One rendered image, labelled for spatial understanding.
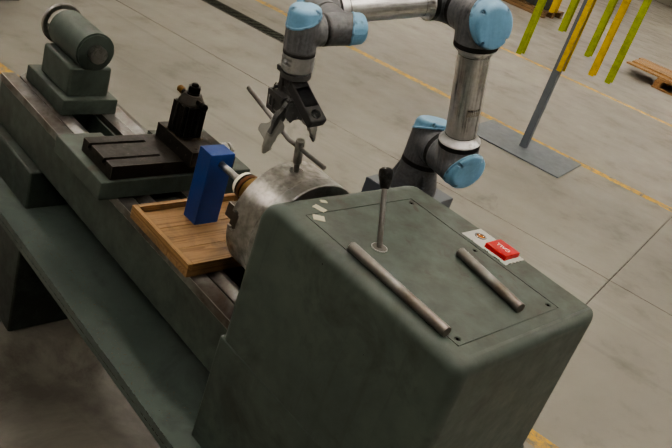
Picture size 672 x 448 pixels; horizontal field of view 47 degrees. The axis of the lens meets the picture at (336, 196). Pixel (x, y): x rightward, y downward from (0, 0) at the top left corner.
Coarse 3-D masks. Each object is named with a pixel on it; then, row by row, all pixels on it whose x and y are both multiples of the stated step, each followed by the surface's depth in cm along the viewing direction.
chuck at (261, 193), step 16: (272, 176) 185; (288, 176) 185; (304, 176) 186; (320, 176) 188; (256, 192) 184; (272, 192) 182; (240, 208) 185; (256, 208) 182; (240, 224) 184; (240, 240) 185; (240, 256) 187
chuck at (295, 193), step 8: (304, 184) 183; (312, 184) 183; (320, 184) 184; (328, 184) 185; (336, 184) 188; (288, 192) 181; (296, 192) 181; (304, 192) 181; (312, 192) 183; (320, 192) 185; (328, 192) 187; (336, 192) 189; (344, 192) 191; (280, 200) 180; (288, 200) 179; (296, 200) 180; (256, 224) 181; (256, 232) 180; (248, 248) 183; (248, 256) 184
